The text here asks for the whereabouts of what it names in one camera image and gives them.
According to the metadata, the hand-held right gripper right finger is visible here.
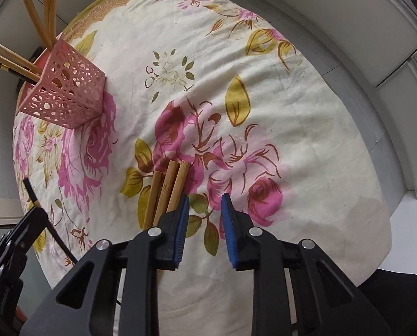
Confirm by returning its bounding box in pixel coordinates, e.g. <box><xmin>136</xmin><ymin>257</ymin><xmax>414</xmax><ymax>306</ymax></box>
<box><xmin>221</xmin><ymin>193</ymin><xmax>393</xmax><ymax>336</ymax></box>

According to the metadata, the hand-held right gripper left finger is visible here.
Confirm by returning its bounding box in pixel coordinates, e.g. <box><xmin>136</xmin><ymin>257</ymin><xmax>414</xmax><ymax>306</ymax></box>
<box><xmin>19</xmin><ymin>196</ymin><xmax>190</xmax><ymax>336</ymax></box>

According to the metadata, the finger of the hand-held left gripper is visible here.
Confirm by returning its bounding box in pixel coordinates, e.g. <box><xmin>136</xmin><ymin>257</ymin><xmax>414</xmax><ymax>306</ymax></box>
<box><xmin>5</xmin><ymin>207</ymin><xmax>50</xmax><ymax>253</ymax></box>

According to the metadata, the black-ended chopstick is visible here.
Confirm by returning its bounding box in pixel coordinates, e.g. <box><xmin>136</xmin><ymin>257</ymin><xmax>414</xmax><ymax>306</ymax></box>
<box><xmin>0</xmin><ymin>60</ymin><xmax>22</xmax><ymax>78</ymax></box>
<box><xmin>23</xmin><ymin>178</ymin><xmax>78</xmax><ymax>264</ymax></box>

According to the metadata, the light bamboo chopstick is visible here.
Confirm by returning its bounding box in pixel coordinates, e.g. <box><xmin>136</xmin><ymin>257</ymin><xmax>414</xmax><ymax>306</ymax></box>
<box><xmin>143</xmin><ymin>171</ymin><xmax>166</xmax><ymax>230</ymax></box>
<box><xmin>0</xmin><ymin>47</ymin><xmax>38</xmax><ymax>84</ymax></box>
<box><xmin>166</xmin><ymin>161</ymin><xmax>192</xmax><ymax>215</ymax></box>
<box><xmin>18</xmin><ymin>0</ymin><xmax>54</xmax><ymax>48</ymax></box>
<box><xmin>154</xmin><ymin>160</ymin><xmax>182</xmax><ymax>225</ymax></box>
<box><xmin>42</xmin><ymin>0</ymin><xmax>54</xmax><ymax>43</ymax></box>
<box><xmin>50</xmin><ymin>0</ymin><xmax>64</xmax><ymax>43</ymax></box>
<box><xmin>0</xmin><ymin>41</ymin><xmax>43</xmax><ymax>78</ymax></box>

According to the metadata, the pink perforated utensil holder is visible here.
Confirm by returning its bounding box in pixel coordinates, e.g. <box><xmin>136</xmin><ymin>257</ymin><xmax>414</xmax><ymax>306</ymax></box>
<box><xmin>15</xmin><ymin>38</ymin><xmax>107</xmax><ymax>130</ymax></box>

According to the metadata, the floral printed cloth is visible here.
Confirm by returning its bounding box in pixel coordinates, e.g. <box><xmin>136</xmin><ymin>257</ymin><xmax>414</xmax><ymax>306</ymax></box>
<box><xmin>12</xmin><ymin>0</ymin><xmax>393</xmax><ymax>336</ymax></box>

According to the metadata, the black fabric item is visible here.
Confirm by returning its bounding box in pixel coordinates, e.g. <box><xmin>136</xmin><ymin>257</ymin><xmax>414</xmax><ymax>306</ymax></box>
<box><xmin>356</xmin><ymin>269</ymin><xmax>417</xmax><ymax>336</ymax></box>

